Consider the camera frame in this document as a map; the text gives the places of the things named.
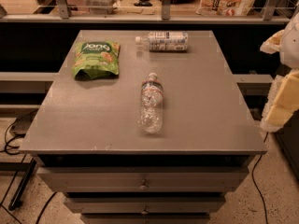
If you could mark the top drawer knob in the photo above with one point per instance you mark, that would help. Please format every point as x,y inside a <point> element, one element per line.
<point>144,185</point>

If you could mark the clear crumpled plastic bottle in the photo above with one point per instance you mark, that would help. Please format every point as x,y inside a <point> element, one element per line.
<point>151,105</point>

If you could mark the grey metal shelf rail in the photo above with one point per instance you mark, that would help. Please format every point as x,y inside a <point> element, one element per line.
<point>141,11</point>

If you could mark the green snack bag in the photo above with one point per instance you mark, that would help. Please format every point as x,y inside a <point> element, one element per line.
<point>96,59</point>

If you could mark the printed food package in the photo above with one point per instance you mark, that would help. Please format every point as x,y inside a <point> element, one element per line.
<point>225,7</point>

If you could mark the black metal stand leg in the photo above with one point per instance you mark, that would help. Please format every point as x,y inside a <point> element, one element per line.
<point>27,169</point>

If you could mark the blue labelled plastic bottle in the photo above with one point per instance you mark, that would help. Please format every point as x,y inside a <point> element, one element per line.
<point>164,41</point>

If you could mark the grey drawer cabinet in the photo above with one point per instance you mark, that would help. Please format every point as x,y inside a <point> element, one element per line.
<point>161,143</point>

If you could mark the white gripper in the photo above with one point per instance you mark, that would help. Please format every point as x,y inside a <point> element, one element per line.
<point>291,48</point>

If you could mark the drawer knob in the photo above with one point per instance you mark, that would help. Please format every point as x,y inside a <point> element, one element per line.
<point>144,211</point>
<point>144,185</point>

